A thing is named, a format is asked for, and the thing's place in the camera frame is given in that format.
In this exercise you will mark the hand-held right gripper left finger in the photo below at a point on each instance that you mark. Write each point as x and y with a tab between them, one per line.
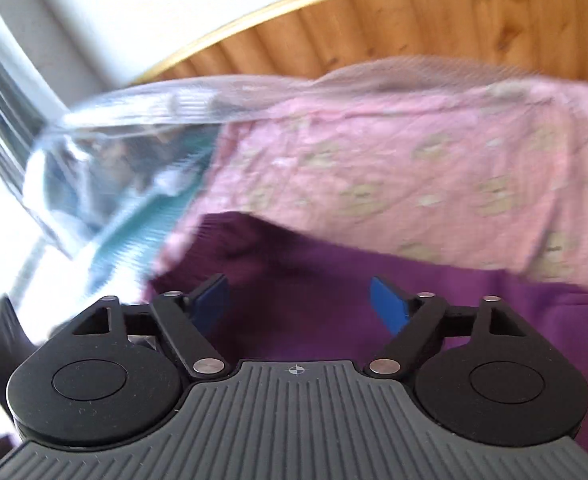
211	305

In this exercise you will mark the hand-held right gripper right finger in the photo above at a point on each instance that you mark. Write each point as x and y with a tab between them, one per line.
388	305

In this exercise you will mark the purple garment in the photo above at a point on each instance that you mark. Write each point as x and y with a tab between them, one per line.
324	285

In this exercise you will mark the pink bear-printed blanket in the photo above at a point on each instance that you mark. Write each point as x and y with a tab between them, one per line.
423	160

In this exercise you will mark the grey window frame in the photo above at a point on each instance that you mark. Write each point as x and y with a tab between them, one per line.
4	110

